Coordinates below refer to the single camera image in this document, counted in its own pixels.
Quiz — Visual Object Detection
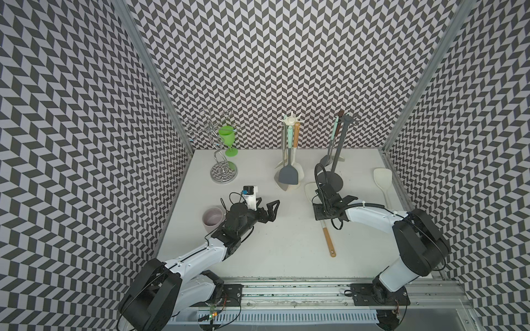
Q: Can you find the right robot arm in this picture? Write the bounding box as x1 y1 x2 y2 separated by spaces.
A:
312 164 451 307

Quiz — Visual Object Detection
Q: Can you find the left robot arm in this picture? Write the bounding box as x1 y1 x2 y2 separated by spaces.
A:
115 188 280 330

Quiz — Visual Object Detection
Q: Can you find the dark grey utensil rack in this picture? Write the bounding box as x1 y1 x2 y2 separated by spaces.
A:
316 113 354 191

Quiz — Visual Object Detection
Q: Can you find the cream utensil rack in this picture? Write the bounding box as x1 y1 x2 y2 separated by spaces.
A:
274 113 304 192

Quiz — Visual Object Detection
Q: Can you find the pink ceramic cup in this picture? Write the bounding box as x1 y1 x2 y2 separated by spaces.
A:
202 206 226 233

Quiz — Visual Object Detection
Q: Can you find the green plastic goblet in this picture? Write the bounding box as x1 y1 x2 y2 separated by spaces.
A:
218 126 238 157

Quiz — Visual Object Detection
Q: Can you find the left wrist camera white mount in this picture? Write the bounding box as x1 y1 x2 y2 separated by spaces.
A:
241 186 258 211

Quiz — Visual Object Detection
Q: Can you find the grey turner mint handle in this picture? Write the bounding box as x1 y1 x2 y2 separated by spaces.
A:
280 125 299 185

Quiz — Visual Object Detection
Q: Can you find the white spatula wooden handle rack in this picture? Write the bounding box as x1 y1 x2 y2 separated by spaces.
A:
293 121 304 179

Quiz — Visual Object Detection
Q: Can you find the chrome wire glass rack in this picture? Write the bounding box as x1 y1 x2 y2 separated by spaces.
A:
202 116 238 184

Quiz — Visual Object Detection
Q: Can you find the white spatula mint handle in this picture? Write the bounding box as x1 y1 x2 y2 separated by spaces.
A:
327 110 345 165

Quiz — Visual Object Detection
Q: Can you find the metal base rail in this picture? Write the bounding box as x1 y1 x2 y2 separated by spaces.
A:
159 278 483 330

